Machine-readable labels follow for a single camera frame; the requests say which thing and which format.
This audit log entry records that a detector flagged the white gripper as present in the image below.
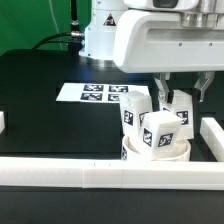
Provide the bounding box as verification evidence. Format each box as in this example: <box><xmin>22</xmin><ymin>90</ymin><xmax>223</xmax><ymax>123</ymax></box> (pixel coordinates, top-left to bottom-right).
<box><xmin>113</xmin><ymin>10</ymin><xmax>224</xmax><ymax>104</ymax></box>

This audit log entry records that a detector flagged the paper sheet with markers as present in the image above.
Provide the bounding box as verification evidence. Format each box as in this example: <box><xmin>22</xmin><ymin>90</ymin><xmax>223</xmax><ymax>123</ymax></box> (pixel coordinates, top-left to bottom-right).
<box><xmin>56</xmin><ymin>83</ymin><xmax>149</xmax><ymax>103</ymax></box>

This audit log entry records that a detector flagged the white right barrier rail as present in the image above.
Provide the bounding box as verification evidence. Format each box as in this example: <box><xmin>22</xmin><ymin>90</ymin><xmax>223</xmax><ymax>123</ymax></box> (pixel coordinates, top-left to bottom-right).
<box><xmin>200</xmin><ymin>117</ymin><xmax>224</xmax><ymax>162</ymax></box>

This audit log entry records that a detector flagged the white barrier rail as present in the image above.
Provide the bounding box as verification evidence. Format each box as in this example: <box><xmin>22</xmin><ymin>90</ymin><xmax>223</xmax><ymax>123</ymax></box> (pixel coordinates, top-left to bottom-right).
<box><xmin>200</xmin><ymin>117</ymin><xmax>224</xmax><ymax>162</ymax></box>
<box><xmin>0</xmin><ymin>111</ymin><xmax>5</xmax><ymax>134</ymax></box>
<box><xmin>0</xmin><ymin>157</ymin><xmax>224</xmax><ymax>190</ymax></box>

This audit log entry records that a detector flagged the black cable with connector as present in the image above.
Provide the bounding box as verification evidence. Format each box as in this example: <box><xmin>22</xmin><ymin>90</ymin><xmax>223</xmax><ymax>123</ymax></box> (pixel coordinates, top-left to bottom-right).
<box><xmin>32</xmin><ymin>30</ymin><xmax>86</xmax><ymax>50</ymax></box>

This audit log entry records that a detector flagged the black vertical antenna cable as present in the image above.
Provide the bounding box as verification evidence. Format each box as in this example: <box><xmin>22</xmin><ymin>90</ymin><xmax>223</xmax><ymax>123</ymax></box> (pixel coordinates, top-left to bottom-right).
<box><xmin>69</xmin><ymin>0</ymin><xmax>80</xmax><ymax>33</ymax></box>

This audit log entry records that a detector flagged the white left barrier rail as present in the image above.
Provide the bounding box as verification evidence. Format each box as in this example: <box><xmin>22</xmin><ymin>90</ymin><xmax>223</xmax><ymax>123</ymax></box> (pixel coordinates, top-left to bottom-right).
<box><xmin>0</xmin><ymin>111</ymin><xmax>5</xmax><ymax>134</ymax></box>

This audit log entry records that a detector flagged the white front barrier rail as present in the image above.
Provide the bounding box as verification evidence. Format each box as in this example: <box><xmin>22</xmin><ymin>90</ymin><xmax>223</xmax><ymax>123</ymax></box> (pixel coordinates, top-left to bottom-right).
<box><xmin>0</xmin><ymin>157</ymin><xmax>224</xmax><ymax>190</ymax></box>

